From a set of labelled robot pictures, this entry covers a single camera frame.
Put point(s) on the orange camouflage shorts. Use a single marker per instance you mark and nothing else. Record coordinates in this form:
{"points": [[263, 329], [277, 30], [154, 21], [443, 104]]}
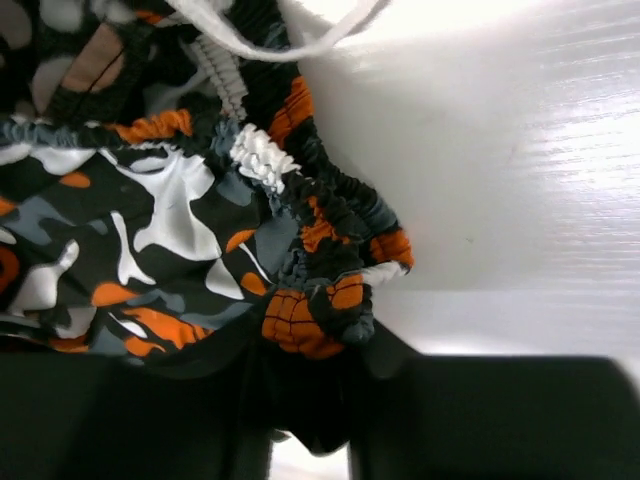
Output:
{"points": [[166, 198]]}

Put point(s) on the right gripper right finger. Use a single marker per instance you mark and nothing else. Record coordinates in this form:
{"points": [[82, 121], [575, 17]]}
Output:
{"points": [[497, 418]]}

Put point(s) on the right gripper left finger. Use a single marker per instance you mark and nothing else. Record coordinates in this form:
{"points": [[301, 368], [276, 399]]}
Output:
{"points": [[74, 417]]}

